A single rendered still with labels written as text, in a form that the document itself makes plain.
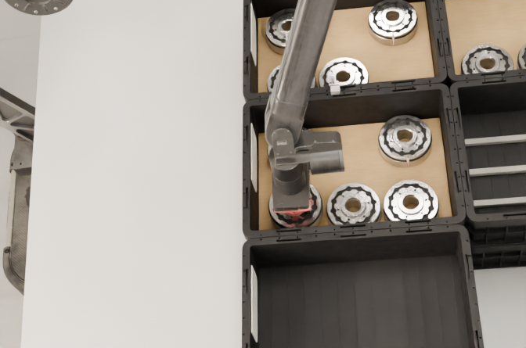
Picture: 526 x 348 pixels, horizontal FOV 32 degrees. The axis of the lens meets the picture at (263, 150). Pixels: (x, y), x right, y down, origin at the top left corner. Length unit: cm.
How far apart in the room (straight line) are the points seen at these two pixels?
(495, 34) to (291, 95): 64
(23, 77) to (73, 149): 113
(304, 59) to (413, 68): 51
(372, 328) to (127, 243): 58
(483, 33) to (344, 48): 29
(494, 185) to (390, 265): 26
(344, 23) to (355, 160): 35
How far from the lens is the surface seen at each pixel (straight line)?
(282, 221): 173
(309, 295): 170
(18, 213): 265
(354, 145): 183
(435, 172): 180
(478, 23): 200
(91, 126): 214
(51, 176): 210
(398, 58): 195
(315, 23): 143
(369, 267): 171
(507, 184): 180
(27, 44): 331
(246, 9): 195
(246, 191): 171
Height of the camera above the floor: 241
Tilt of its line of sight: 58 degrees down
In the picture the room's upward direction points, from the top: 16 degrees counter-clockwise
